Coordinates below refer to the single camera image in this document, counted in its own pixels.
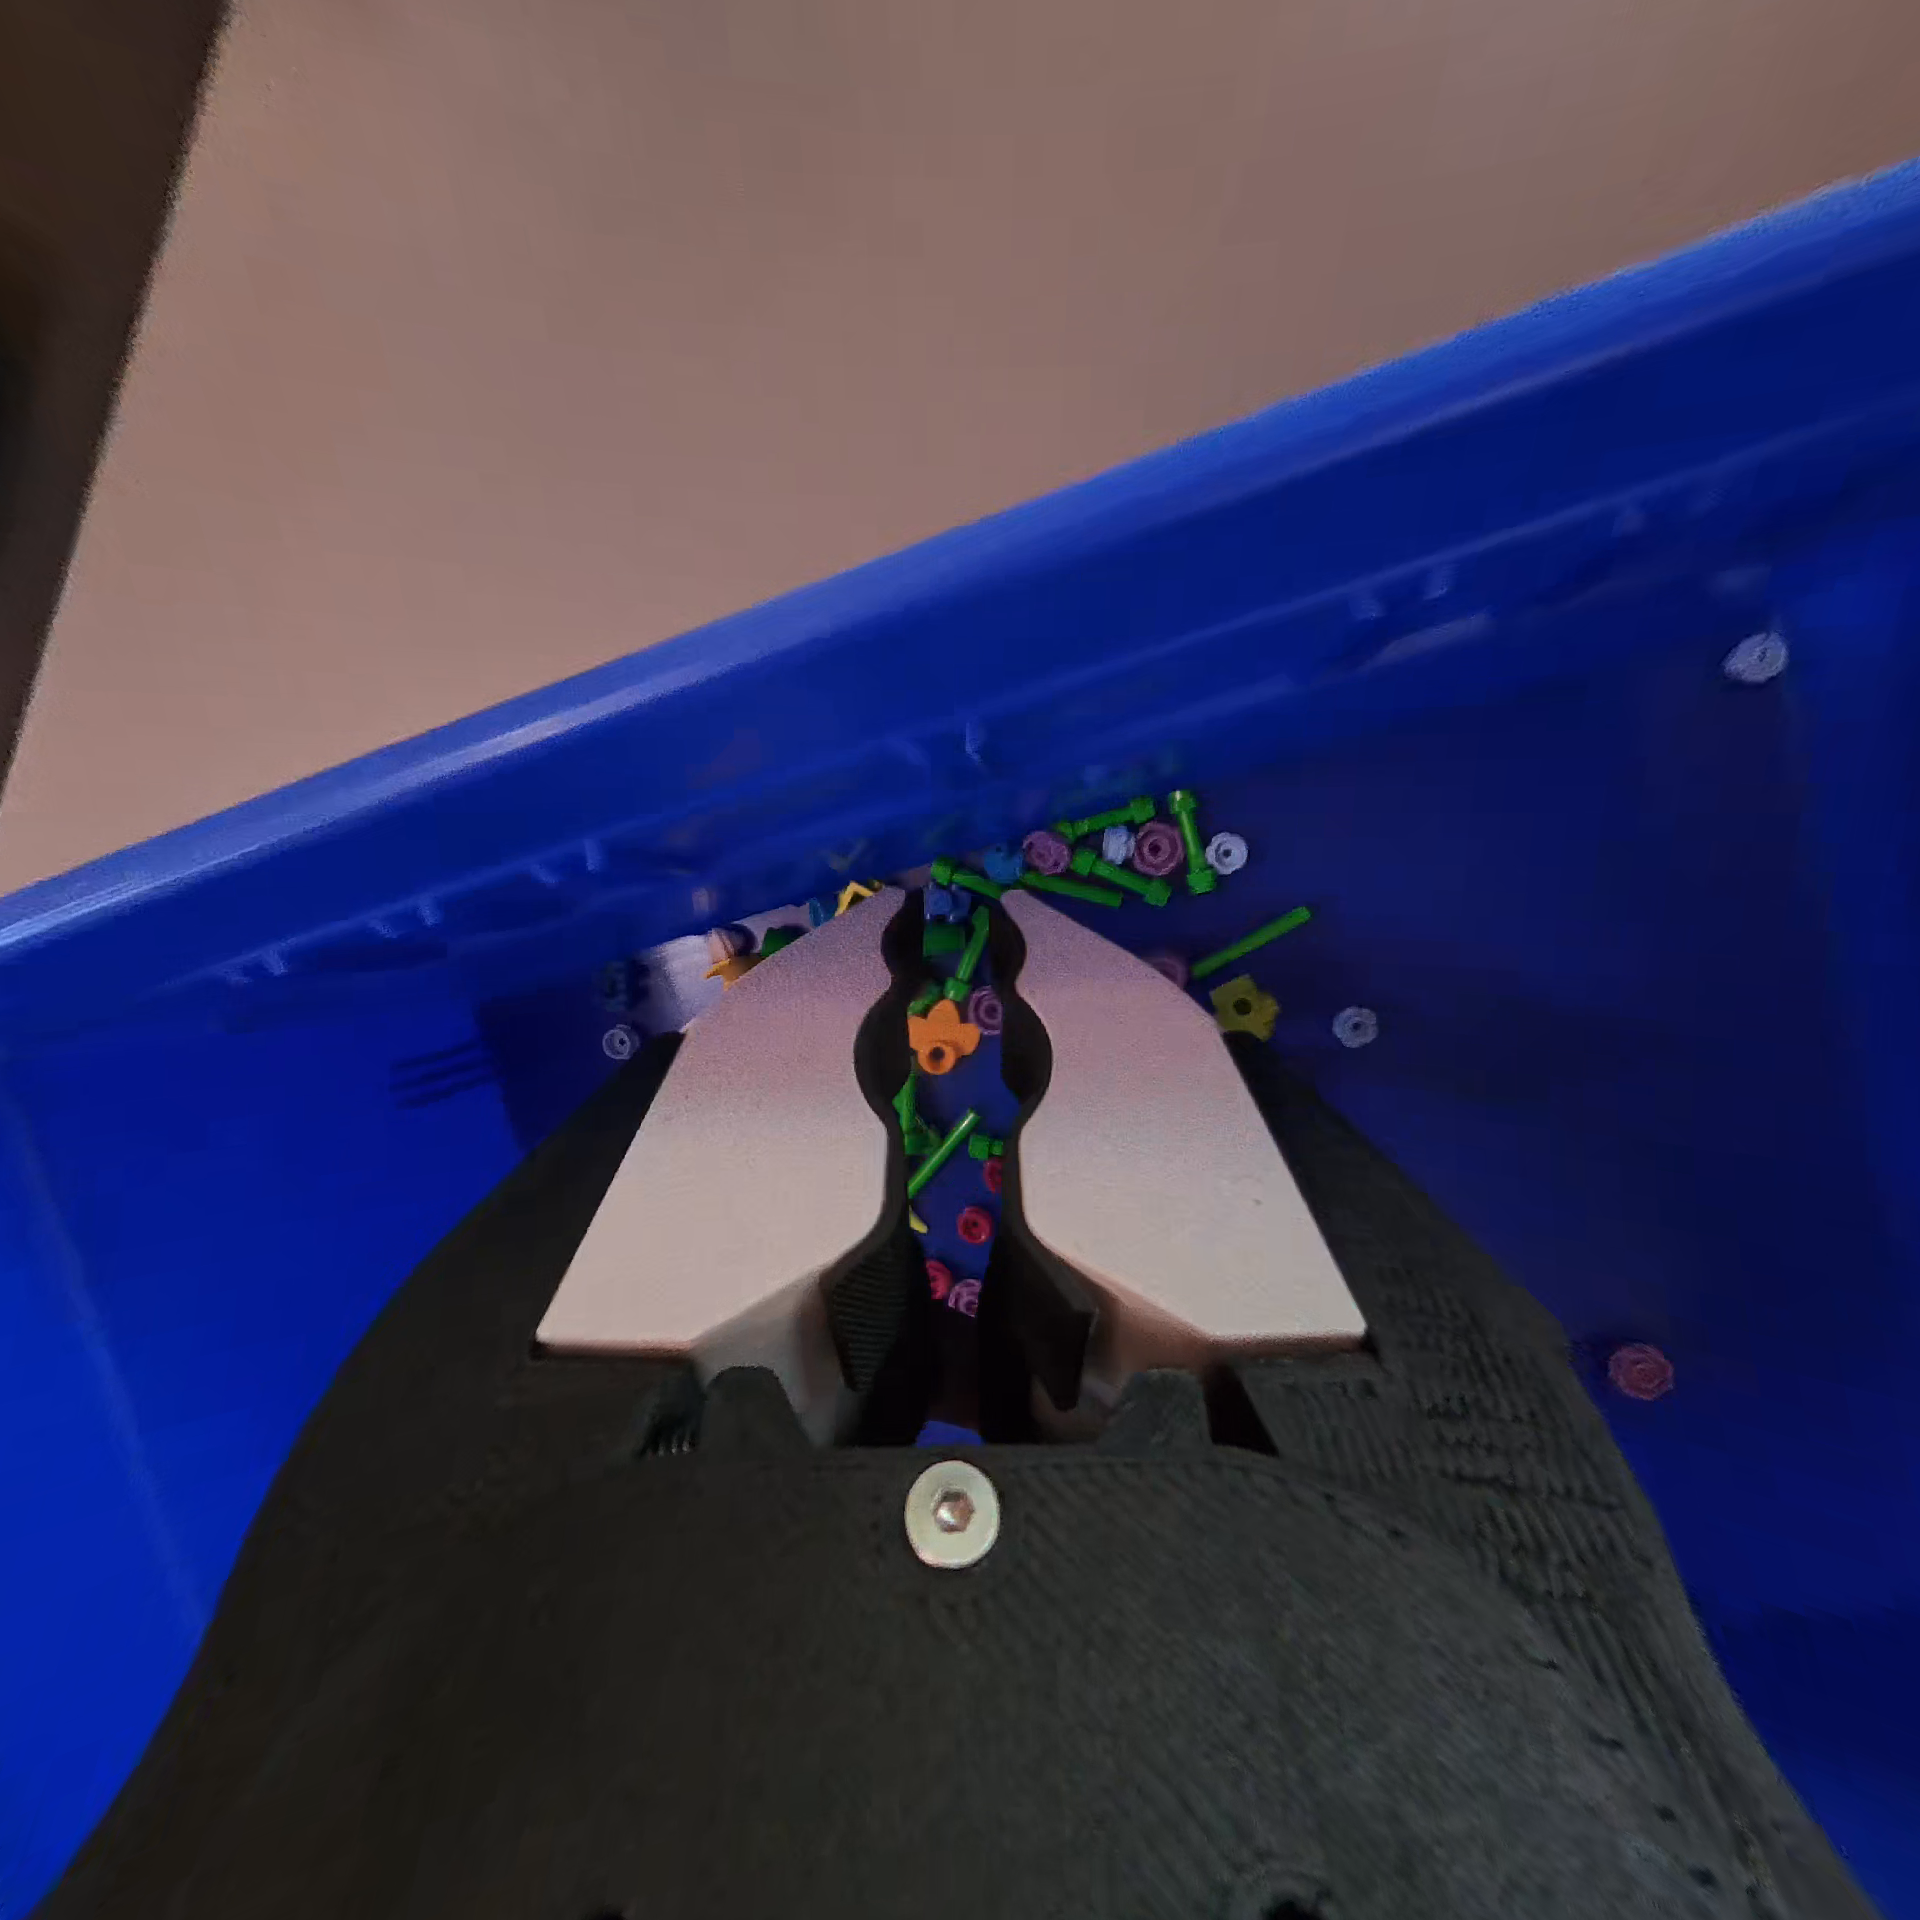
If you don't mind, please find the pile of small toy bricks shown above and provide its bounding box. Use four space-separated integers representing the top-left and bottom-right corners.
602 632 1802 1414

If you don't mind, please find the blue plastic bin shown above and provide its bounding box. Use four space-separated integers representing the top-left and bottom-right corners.
0 168 1920 1920

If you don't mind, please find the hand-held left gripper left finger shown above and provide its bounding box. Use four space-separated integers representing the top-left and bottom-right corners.
534 892 946 1396

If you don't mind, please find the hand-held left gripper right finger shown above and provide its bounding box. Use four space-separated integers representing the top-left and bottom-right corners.
977 892 1370 1404

